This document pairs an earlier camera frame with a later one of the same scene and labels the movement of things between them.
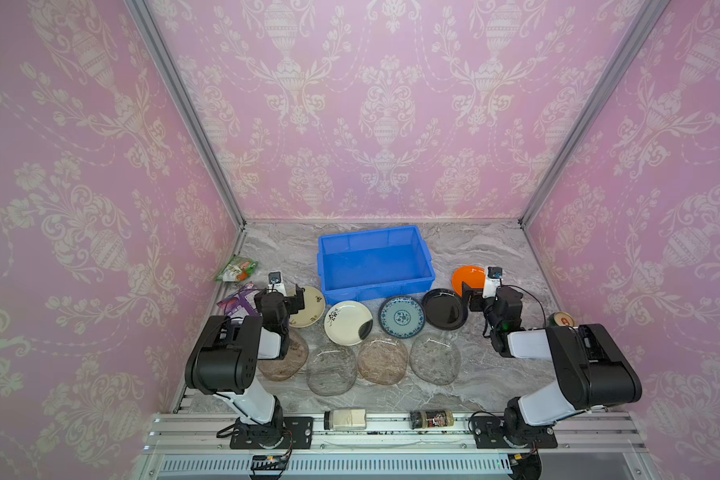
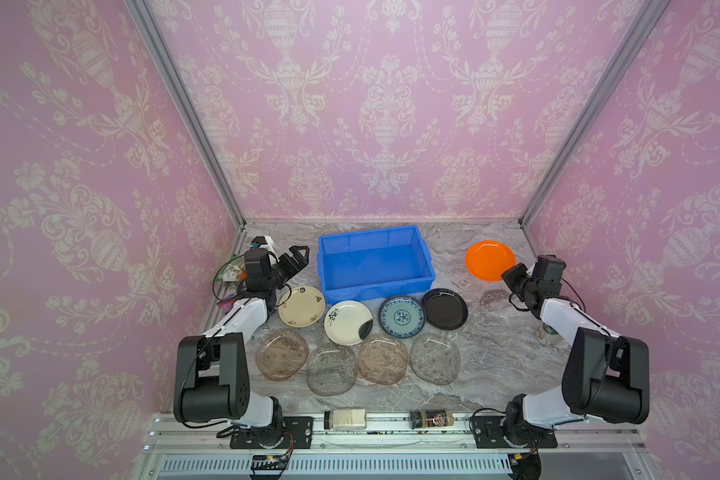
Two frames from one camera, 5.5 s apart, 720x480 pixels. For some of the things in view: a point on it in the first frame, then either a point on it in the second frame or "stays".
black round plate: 444,309 stays
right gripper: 476,299 to 521,285
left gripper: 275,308 to 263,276
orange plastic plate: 472,275 to 489,259
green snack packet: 238,269 stays
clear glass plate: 435,359 stays
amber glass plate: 382,360 stays
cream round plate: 313,311 stays
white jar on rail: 345,419 stays
